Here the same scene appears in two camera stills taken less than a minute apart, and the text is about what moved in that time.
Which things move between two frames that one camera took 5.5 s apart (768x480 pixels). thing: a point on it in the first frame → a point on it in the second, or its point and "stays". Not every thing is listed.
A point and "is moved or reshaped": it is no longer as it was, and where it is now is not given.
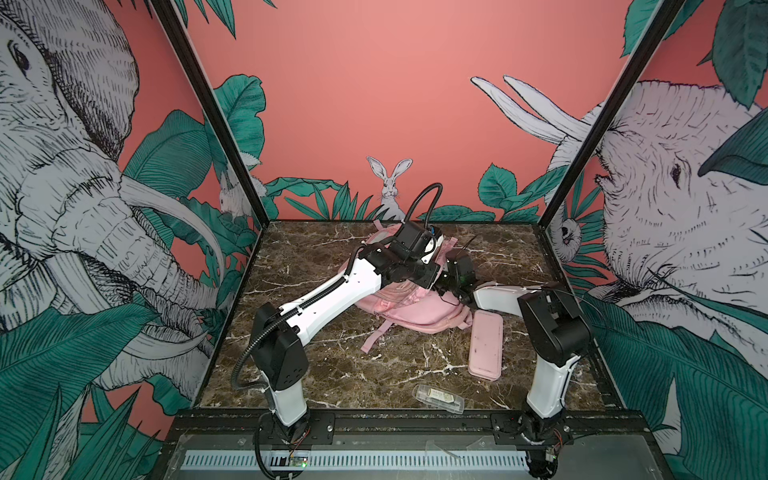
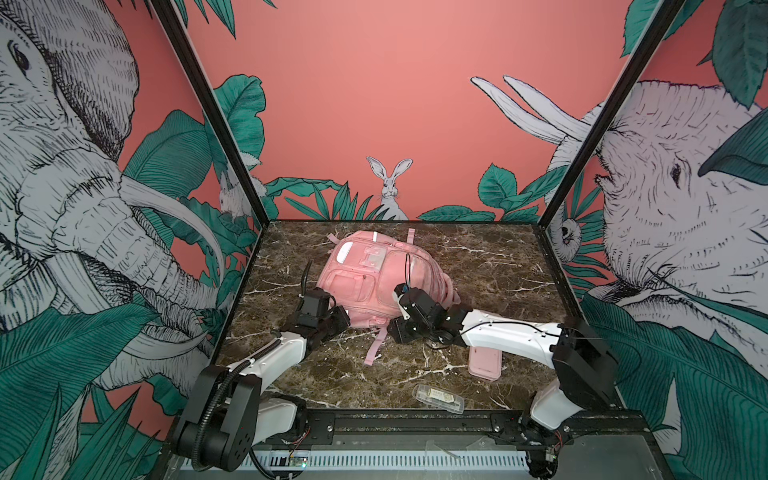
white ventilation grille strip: x=360 y=459 stays
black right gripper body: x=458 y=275 → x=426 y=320
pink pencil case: x=486 y=345 stays
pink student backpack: x=409 y=306 is moved or reshaped
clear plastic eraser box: x=439 y=398 stays
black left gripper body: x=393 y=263 → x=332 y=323
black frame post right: x=665 y=13 stays
